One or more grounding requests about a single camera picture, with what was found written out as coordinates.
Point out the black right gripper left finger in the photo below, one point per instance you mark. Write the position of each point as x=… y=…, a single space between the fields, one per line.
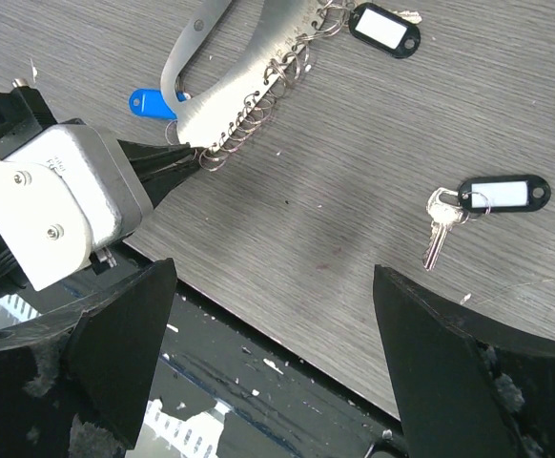
x=75 y=382

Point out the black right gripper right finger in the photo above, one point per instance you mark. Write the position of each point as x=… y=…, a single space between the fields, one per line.
x=465 y=385

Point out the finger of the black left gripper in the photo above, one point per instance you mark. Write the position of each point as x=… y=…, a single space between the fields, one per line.
x=159 y=181
x=145 y=155

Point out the blue key tag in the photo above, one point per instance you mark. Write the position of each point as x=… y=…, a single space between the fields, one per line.
x=149 y=103

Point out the loose silver key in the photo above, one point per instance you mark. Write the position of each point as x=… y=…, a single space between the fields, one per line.
x=444 y=216

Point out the black key tag on organizer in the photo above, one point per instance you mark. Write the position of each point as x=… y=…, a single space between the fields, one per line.
x=384 y=30

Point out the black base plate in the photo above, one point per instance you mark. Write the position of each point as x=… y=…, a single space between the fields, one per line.
x=224 y=389

